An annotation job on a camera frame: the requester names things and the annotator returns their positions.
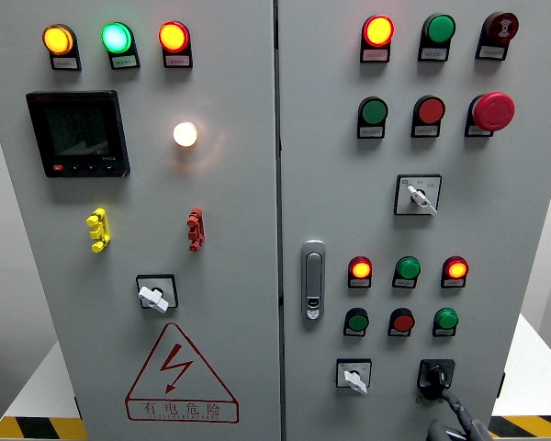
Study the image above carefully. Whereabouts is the black handle turn switch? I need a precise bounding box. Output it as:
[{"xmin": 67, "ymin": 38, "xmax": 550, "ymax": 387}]
[{"xmin": 414, "ymin": 358, "xmax": 456, "ymax": 403}]

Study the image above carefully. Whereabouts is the black yellow striped tape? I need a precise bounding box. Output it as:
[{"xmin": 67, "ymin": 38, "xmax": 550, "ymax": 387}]
[
  {"xmin": 486, "ymin": 415, "xmax": 551, "ymax": 441},
  {"xmin": 0, "ymin": 415, "xmax": 89, "ymax": 441}
]

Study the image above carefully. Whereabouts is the small unlit green lamp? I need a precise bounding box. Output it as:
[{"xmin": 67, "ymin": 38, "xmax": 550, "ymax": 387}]
[
  {"xmin": 433, "ymin": 307, "xmax": 460, "ymax": 333},
  {"xmin": 393, "ymin": 255, "xmax": 422, "ymax": 281}
]

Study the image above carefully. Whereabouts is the small red push button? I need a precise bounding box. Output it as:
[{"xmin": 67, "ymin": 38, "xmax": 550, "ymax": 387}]
[{"xmin": 388, "ymin": 307, "xmax": 416, "ymax": 334}]

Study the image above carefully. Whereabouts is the small green push button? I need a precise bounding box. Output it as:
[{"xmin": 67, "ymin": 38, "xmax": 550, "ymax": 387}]
[{"xmin": 343, "ymin": 307, "xmax": 370, "ymax": 334}]

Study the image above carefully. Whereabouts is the small lit red lamp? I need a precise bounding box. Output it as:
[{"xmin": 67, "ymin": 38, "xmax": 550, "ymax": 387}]
[
  {"xmin": 347, "ymin": 255, "xmax": 374, "ymax": 281},
  {"xmin": 442, "ymin": 255, "xmax": 470, "ymax": 281}
]

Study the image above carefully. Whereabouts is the silver door lock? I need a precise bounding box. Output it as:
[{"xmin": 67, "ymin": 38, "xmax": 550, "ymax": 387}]
[{"xmin": 300, "ymin": 239, "xmax": 327, "ymax": 322}]

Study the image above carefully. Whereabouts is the pale grey cabinet door with lock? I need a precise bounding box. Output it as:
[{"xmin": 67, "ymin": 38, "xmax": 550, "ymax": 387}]
[{"xmin": 275, "ymin": 0, "xmax": 551, "ymax": 441}]

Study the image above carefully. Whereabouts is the red warning triangle sticker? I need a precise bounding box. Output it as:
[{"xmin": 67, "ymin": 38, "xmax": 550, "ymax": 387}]
[{"xmin": 124, "ymin": 322, "xmax": 240, "ymax": 424}]

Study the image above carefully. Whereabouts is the large red stop button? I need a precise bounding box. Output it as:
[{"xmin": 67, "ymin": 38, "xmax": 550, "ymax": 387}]
[{"xmin": 467, "ymin": 91, "xmax": 516, "ymax": 133}]

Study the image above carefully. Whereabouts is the pale grey cabinet door with display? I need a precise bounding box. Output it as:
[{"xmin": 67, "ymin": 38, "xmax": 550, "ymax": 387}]
[{"xmin": 0, "ymin": 0, "xmax": 282, "ymax": 441}]

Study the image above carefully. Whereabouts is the unlit green round lamp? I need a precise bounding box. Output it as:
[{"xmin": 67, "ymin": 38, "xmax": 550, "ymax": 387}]
[{"xmin": 421, "ymin": 13, "xmax": 456, "ymax": 45}]

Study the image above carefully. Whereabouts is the dark red buzzer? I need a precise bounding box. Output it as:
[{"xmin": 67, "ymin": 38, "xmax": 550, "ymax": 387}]
[{"xmin": 481, "ymin": 11, "xmax": 520, "ymax": 46}]

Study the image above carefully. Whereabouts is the lit white lamp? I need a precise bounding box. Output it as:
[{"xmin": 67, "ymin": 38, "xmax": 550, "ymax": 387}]
[{"xmin": 172, "ymin": 120, "xmax": 199, "ymax": 148}]

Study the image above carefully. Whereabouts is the lit red round lamp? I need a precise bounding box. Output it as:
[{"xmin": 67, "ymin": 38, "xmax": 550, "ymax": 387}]
[
  {"xmin": 362, "ymin": 14, "xmax": 396, "ymax": 48},
  {"xmin": 158, "ymin": 20, "xmax": 191, "ymax": 53}
]

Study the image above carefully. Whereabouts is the black display meter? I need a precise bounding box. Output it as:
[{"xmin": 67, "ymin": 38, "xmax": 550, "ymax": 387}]
[{"xmin": 25, "ymin": 89, "xmax": 131, "ymax": 179}]

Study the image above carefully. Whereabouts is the lit green round lamp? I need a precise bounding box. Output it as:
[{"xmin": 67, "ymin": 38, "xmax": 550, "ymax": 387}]
[{"xmin": 100, "ymin": 21, "xmax": 134, "ymax": 54}]

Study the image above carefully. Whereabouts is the lit yellow round lamp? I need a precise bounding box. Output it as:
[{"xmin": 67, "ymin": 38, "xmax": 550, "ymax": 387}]
[{"xmin": 42, "ymin": 24, "xmax": 76, "ymax": 56}]

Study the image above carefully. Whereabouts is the small white handle turn switch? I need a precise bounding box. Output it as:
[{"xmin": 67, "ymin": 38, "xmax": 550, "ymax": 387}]
[{"xmin": 334, "ymin": 357, "xmax": 373, "ymax": 396}]

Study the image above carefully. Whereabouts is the slim white handle turn switch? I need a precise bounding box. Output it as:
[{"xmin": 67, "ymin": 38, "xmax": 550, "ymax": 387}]
[{"xmin": 393, "ymin": 174, "xmax": 443, "ymax": 217}]

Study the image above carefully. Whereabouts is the small red handle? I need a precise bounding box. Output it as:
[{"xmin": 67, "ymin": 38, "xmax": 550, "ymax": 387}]
[{"xmin": 186, "ymin": 207, "xmax": 204, "ymax": 253}]

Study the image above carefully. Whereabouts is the small yellow handle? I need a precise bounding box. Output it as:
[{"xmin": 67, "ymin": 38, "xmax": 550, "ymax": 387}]
[{"xmin": 85, "ymin": 207, "xmax": 112, "ymax": 254}]

